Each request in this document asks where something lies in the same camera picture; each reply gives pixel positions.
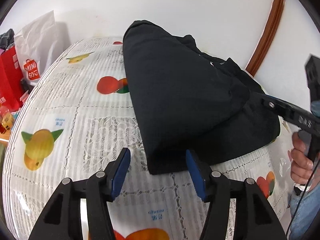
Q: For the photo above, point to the red paper gift bag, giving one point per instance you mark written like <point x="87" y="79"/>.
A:
<point x="12" y="90"/>

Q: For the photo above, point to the plaid cloth in bag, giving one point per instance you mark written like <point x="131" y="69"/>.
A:
<point x="7" y="39"/>

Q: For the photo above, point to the white Miniso plastic bag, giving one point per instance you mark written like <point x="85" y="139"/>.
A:
<point x="38" y="44"/>

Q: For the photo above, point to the brown wooden door frame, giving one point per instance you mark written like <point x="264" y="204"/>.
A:
<point x="267" y="37"/>

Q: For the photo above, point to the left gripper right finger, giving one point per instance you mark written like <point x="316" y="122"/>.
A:
<point x="254" y="216"/>

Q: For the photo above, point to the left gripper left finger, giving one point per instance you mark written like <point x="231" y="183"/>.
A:
<point x="60" y="218"/>

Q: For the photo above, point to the blue denim jeans leg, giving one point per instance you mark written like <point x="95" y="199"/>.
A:
<point x="306" y="213"/>

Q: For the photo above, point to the black white blue jacket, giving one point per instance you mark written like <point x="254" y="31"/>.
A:
<point x="186" y="100"/>

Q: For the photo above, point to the fruit print mattress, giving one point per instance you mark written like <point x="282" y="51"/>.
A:
<point x="68" y="129"/>

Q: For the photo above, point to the person's right hand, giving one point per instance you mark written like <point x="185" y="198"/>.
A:
<point x="301" y="166"/>

